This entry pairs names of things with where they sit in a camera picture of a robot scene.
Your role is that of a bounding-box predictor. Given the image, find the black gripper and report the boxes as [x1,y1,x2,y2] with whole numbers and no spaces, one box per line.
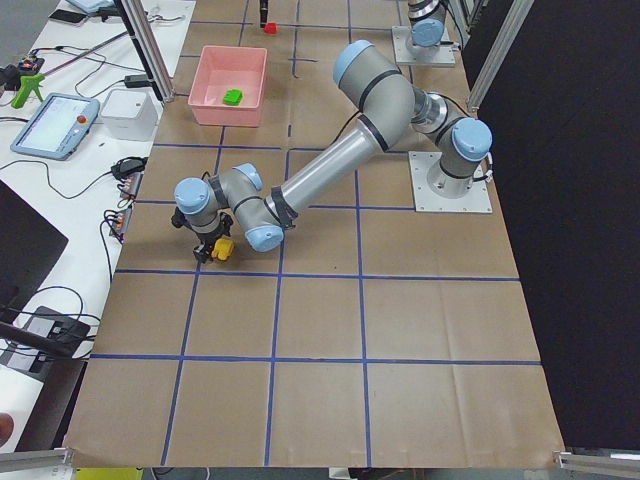
[188,219,233,263]

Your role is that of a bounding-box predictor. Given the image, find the red toy block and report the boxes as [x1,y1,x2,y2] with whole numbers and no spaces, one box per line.
[264,22,278,35]

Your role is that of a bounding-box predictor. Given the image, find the yellow toy block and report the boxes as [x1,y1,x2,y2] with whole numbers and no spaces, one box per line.
[210,237,235,261]

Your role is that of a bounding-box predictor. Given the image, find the green toy block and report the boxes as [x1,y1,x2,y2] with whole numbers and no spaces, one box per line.
[222,89,244,106]

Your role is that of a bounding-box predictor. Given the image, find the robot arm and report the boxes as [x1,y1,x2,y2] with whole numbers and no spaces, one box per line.
[171,40,493,262]
[259,0,455,48]

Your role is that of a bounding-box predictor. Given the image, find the pink plastic box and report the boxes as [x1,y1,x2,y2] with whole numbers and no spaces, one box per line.
[188,45,268,128]

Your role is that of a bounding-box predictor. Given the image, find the black power adapter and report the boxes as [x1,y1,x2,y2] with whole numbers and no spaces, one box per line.
[123,74,151,89]

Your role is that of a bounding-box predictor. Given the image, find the white plastic container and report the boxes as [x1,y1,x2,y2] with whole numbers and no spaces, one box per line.
[100,89,158,141]

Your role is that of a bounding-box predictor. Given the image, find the teach pendant tablet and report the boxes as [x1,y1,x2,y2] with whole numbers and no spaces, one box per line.
[10,93,101,161]

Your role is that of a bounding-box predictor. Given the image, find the black smartphone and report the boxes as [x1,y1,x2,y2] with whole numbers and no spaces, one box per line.
[49,9,88,26]

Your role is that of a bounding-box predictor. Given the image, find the metal grabber stick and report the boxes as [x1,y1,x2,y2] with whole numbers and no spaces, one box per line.
[10,31,129,109]

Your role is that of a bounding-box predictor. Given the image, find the aluminium frame post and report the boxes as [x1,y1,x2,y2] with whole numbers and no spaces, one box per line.
[114,0,175,104]

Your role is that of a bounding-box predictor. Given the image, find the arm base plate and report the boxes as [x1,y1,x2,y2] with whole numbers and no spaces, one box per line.
[408,151,493,214]
[391,26,455,68]

